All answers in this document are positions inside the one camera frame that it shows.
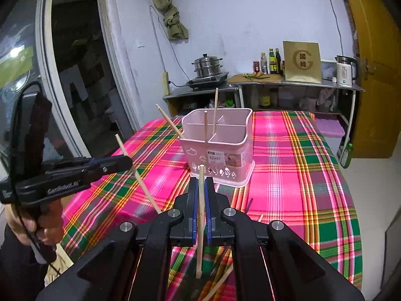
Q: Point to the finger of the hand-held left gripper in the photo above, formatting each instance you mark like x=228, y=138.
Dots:
x=117, y=163
x=94, y=162

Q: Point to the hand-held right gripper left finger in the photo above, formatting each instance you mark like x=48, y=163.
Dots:
x=194, y=213

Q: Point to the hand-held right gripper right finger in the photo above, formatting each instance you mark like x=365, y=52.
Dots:
x=209, y=216

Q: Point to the pink plastic utensil basket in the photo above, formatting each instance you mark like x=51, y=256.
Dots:
x=225, y=150

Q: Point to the person's left forearm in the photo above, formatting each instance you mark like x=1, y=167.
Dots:
x=15, y=266

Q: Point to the person's left hand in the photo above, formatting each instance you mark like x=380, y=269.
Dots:
x=22, y=229

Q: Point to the yellow power strip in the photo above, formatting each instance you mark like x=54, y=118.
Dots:
x=165, y=83

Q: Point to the pink plaid tablecloth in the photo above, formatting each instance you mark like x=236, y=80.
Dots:
x=297, y=178

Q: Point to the metal kitchen counter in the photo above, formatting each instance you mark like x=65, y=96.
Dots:
x=200, y=92

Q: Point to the black induction cooker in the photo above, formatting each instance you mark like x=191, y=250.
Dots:
x=203, y=83

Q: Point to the yellow bottle under counter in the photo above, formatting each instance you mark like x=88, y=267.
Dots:
x=265, y=99

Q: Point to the steel steamer pot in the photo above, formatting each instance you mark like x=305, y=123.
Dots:
x=206, y=65

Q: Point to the wooden cutting board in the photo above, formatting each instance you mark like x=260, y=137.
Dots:
x=238, y=78

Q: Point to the green onion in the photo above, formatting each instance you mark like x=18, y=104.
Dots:
x=249, y=76

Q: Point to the purple foam mat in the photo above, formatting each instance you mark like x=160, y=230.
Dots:
x=329, y=127

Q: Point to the green plastic bottle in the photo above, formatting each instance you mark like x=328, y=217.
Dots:
x=347, y=158

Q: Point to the hanging green cloth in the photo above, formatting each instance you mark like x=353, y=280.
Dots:
x=175, y=25

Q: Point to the carrot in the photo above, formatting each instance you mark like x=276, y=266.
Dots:
x=259, y=74

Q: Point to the red lidded jar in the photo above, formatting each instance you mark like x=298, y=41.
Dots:
x=256, y=67

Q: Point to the clear seasoning bottle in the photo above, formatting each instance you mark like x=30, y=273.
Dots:
x=264, y=64

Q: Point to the gold square box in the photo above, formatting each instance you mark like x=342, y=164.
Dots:
x=291, y=75

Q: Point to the crumpled cloth under counter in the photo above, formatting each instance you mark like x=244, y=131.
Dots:
x=325, y=98

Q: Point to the dark sauce bottle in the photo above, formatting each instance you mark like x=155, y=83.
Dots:
x=278, y=62

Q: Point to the white electric kettle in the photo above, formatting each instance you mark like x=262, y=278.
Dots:
x=344, y=75

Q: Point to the yellow wooden door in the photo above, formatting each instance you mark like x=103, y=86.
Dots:
x=376, y=100

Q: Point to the white sliding door frame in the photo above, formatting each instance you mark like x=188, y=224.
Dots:
x=116, y=53

